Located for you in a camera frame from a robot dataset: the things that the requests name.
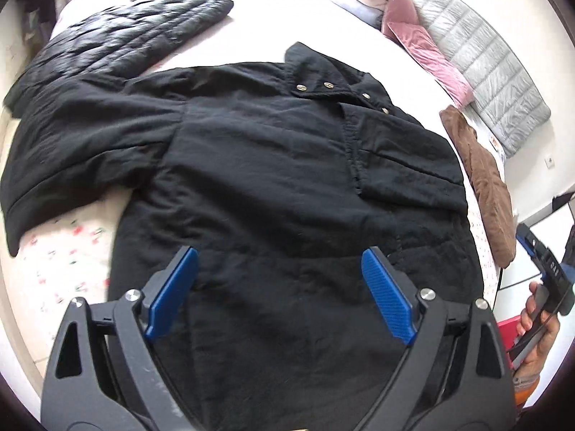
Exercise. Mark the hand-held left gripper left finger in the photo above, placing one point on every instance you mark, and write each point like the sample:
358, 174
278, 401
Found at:
173, 292

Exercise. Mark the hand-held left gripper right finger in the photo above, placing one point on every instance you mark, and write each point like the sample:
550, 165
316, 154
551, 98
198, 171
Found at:
386, 294

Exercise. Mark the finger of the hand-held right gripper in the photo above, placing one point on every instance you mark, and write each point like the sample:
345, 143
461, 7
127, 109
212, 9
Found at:
526, 239

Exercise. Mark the black button jacket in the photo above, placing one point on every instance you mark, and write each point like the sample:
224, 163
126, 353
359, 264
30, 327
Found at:
278, 179

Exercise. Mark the person's right forearm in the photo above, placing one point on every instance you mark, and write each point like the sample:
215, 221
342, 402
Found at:
524, 390

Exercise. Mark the person's right hand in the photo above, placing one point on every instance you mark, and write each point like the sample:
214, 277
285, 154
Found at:
541, 345

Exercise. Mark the brown fleece garment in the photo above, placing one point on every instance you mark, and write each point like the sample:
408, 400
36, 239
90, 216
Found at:
489, 179

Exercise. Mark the red box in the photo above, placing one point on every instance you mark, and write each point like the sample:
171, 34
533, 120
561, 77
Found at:
507, 336

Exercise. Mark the grey quilted jacket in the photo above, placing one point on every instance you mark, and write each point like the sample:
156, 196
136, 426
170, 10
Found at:
485, 49

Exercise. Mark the pink velvet garment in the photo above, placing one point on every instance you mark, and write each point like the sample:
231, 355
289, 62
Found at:
422, 40

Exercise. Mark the black quilted jacket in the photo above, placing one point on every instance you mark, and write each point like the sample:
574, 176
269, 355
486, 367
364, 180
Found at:
121, 40

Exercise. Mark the white wall socket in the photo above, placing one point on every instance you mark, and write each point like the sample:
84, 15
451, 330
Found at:
549, 160

